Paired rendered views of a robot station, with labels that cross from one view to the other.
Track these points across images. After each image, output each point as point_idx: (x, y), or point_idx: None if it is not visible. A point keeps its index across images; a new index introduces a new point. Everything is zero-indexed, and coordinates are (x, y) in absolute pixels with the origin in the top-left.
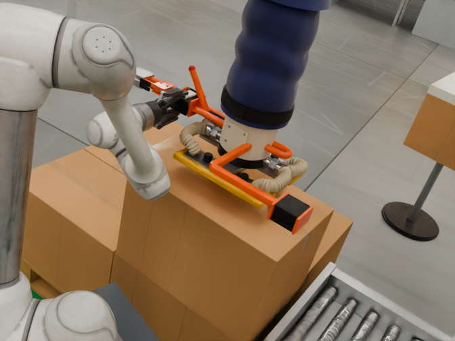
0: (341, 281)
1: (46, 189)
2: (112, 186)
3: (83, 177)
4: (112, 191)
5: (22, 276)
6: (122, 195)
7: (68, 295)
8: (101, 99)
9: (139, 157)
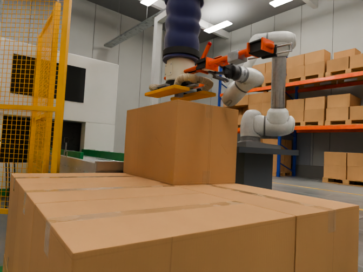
0: None
1: (310, 198)
2: (241, 195)
3: (276, 200)
4: (240, 194)
5: (270, 108)
6: (229, 192)
7: (256, 110)
8: None
9: None
